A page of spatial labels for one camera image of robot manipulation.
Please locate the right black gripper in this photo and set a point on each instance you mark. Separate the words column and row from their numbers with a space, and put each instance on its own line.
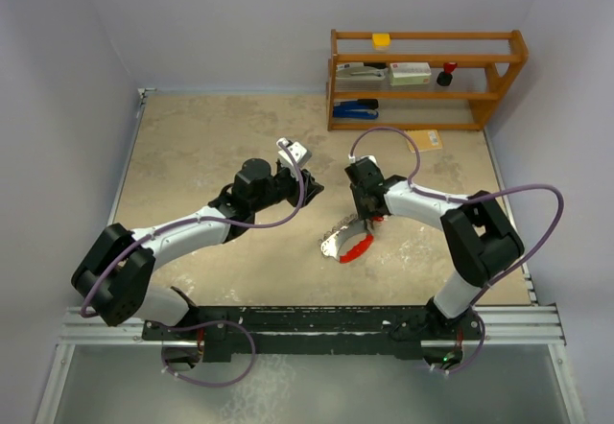
column 364, row 213

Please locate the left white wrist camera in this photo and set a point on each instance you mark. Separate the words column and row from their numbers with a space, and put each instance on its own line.
column 291, row 152

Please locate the grey stapler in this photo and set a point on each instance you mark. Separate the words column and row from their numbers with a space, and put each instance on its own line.
column 361, row 71

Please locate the blue black stapler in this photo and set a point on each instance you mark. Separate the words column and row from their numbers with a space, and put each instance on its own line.
column 362, row 109

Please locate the white staples box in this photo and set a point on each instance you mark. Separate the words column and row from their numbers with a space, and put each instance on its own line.
column 409, row 73

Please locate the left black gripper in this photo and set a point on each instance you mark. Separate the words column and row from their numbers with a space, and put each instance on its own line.
column 310, row 187

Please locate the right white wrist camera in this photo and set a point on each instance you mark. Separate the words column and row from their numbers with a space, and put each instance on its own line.
column 358, row 158

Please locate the black base frame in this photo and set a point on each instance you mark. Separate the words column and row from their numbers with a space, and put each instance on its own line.
column 191, row 335

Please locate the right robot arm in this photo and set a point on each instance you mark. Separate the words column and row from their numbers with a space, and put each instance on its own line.
column 481, row 240

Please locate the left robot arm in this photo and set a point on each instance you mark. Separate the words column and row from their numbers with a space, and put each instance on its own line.
column 114, row 277

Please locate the wooden shelf rack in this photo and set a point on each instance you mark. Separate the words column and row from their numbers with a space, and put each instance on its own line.
column 488, row 64

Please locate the yellow block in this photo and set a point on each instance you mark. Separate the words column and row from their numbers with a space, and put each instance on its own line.
column 380, row 41

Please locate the silver red key holder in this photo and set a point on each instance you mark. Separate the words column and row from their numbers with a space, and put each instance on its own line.
column 348, row 240

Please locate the aluminium rail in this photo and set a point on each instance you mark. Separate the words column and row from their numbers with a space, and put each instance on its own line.
column 269, row 327

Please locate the red black stamp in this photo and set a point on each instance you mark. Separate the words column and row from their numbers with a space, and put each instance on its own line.
column 445, row 76

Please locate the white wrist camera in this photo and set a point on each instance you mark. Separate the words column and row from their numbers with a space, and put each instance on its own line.
column 291, row 152
column 358, row 158

